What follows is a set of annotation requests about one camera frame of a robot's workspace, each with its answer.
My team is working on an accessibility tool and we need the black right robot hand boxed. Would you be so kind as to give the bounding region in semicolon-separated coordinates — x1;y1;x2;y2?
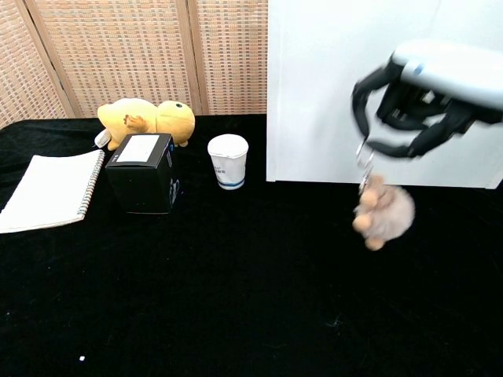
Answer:
351;59;491;159

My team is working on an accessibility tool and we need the beige fluffy pompom keychain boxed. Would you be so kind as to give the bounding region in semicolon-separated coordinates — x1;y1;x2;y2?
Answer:
352;141;417;251

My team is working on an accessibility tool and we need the yellow plush duck toy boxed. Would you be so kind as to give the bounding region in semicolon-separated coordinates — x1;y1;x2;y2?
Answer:
94;98;196;151

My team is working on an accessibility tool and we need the white upright board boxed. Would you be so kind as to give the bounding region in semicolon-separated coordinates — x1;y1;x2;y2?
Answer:
266;0;503;191

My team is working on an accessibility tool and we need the white paper cup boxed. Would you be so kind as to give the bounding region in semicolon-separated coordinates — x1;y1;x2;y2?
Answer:
207;134;250;191

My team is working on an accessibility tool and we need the black velvet table cloth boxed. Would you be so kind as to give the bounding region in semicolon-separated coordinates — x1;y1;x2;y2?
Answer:
0;113;503;377

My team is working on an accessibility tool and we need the black cardboard box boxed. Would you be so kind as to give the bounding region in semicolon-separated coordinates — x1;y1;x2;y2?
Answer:
105;133;182;215

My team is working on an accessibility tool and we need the woven wooden folding screen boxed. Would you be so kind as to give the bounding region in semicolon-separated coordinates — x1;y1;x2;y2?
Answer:
0;0;270;130

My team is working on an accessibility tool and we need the white spiral notebook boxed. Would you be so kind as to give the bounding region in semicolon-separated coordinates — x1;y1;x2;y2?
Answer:
0;149;106;235

